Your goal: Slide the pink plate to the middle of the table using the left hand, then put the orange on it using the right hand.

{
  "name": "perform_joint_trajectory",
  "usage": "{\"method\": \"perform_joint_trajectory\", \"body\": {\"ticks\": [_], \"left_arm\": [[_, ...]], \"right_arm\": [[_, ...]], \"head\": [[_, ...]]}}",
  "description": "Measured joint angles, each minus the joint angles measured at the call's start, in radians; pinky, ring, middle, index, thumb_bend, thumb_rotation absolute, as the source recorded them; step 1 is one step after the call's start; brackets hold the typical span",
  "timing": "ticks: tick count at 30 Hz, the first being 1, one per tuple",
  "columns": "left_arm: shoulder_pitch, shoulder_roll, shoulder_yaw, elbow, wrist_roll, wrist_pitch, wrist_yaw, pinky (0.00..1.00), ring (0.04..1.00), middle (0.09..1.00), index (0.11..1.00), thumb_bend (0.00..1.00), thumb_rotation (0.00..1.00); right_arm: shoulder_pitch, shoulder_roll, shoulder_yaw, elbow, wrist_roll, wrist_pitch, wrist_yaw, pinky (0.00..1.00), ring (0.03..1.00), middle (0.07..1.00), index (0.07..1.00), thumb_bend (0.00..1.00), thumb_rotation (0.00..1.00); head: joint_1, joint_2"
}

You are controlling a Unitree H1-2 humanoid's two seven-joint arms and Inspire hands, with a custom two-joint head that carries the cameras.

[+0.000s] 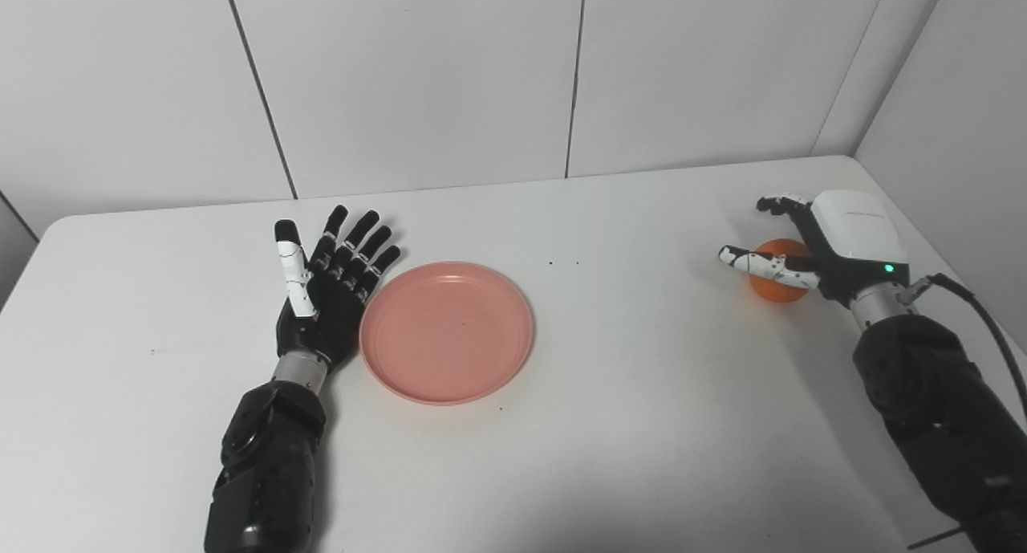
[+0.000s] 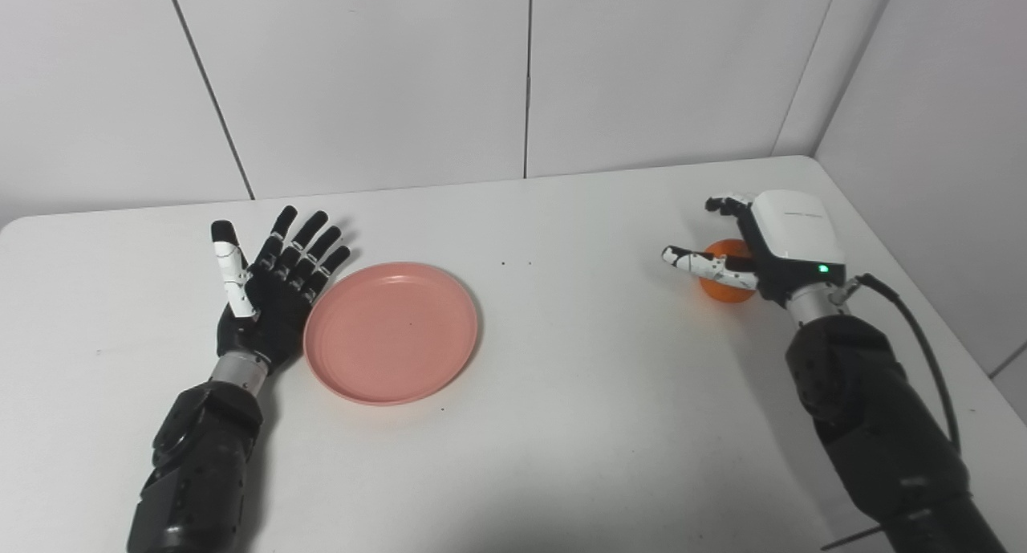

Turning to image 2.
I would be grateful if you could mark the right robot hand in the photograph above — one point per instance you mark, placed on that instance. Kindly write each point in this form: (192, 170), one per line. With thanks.
(778, 244)

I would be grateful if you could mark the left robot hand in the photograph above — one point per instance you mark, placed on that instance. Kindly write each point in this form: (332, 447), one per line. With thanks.
(273, 296)

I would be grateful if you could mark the orange fruit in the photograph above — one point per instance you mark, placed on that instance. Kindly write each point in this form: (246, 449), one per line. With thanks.
(722, 284)

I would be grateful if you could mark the pink plate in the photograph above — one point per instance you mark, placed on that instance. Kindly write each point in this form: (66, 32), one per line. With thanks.
(391, 332)

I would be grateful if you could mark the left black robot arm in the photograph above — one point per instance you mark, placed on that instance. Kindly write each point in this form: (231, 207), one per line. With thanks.
(200, 465)

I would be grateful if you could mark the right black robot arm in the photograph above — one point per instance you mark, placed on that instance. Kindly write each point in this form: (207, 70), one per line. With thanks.
(874, 424)

